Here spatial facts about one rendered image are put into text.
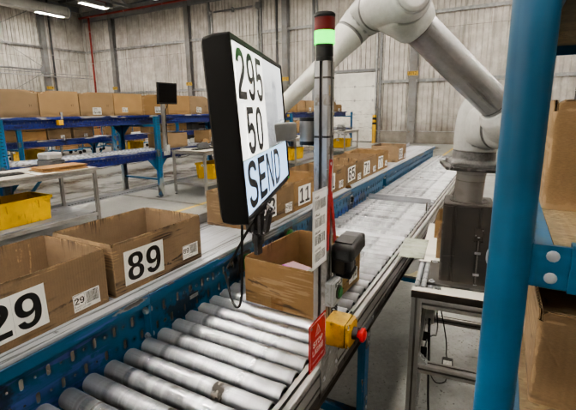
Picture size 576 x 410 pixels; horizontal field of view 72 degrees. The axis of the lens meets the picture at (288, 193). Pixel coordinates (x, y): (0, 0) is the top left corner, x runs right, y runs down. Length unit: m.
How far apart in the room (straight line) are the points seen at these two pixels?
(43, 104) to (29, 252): 5.02
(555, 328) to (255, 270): 1.11
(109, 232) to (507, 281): 1.48
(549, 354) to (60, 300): 1.08
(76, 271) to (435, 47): 1.18
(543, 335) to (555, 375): 0.04
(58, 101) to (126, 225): 4.94
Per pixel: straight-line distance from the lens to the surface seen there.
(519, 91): 0.30
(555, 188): 0.45
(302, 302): 1.39
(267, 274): 1.43
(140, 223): 1.74
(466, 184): 1.68
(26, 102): 6.30
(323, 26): 1.03
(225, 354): 1.26
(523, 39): 0.30
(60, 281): 1.22
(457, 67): 1.34
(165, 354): 1.31
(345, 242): 1.10
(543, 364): 0.50
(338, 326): 1.13
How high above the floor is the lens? 1.43
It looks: 12 degrees down
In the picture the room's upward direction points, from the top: 1 degrees counter-clockwise
